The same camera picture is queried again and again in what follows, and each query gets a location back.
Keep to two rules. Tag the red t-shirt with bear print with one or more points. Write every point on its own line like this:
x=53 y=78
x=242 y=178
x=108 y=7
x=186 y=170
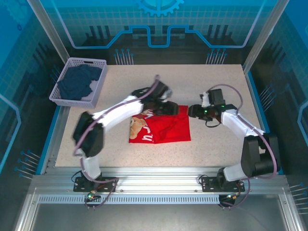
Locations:
x=173 y=130

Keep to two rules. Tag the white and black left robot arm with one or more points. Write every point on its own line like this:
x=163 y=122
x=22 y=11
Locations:
x=120 y=113

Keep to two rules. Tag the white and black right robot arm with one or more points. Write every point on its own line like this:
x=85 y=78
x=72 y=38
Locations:
x=240 y=125

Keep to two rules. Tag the blue table edge strip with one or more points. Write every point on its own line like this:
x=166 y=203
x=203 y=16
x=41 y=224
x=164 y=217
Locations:
x=257 y=106

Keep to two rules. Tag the lavender plastic basket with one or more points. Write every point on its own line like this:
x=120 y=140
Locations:
x=98 y=69

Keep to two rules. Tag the navy blue garment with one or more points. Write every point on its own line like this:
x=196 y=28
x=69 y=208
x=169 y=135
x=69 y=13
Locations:
x=77 y=81

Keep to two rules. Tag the small green-lit circuit board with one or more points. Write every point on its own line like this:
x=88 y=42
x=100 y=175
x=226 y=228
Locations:
x=232 y=196
x=92 y=196

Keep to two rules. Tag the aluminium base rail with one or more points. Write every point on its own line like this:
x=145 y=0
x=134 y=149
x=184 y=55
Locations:
x=156 y=178

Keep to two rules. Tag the aluminium frame post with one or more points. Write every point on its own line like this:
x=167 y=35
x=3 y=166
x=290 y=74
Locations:
x=264 y=33
x=48 y=31

